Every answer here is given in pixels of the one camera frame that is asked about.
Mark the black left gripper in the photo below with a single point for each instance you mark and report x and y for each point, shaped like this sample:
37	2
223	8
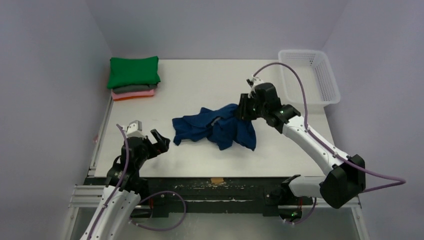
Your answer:
161	147

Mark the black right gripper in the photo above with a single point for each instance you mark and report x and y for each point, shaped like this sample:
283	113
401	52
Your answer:
245	108

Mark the blue t-shirt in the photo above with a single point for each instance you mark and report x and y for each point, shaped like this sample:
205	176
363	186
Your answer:
217	126

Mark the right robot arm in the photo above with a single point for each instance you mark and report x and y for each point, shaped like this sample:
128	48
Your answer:
342	180

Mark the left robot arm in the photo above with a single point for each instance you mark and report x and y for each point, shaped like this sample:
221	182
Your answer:
123	185

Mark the orange folded t-shirt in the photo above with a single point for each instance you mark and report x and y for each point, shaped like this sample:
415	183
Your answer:
116	99

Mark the grey folded t-shirt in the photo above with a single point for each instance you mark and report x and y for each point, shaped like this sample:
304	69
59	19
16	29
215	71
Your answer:
134	88

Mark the pink folded t-shirt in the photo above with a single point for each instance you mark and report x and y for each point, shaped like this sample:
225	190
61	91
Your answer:
135	93

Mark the brown tape piece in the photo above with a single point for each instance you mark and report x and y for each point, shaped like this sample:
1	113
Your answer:
217	180

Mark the green folded t-shirt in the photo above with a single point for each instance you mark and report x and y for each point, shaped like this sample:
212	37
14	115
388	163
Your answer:
141	71

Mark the white plastic basket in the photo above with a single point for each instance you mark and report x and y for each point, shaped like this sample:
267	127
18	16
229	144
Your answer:
316	75

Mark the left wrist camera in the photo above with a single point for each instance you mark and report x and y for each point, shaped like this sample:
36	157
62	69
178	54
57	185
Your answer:
135	128

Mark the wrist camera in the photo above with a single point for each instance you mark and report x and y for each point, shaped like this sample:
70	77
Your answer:
135	128
253	82

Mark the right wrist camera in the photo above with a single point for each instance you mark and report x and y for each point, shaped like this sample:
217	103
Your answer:
253	82

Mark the aluminium table frame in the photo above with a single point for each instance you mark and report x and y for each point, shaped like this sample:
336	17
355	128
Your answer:
86	196

